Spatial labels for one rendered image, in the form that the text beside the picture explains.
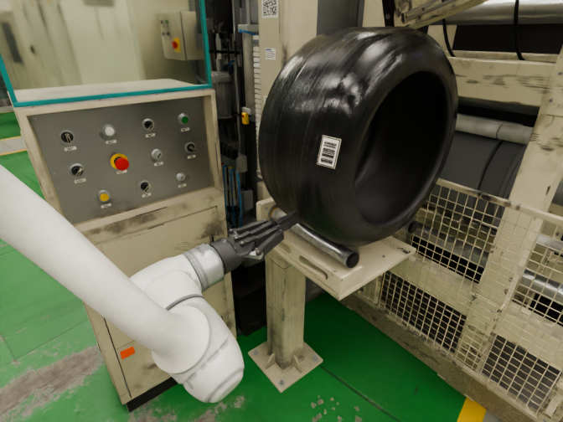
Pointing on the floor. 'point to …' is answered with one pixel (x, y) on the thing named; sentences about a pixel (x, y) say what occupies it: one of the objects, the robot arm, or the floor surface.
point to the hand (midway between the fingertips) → (287, 221)
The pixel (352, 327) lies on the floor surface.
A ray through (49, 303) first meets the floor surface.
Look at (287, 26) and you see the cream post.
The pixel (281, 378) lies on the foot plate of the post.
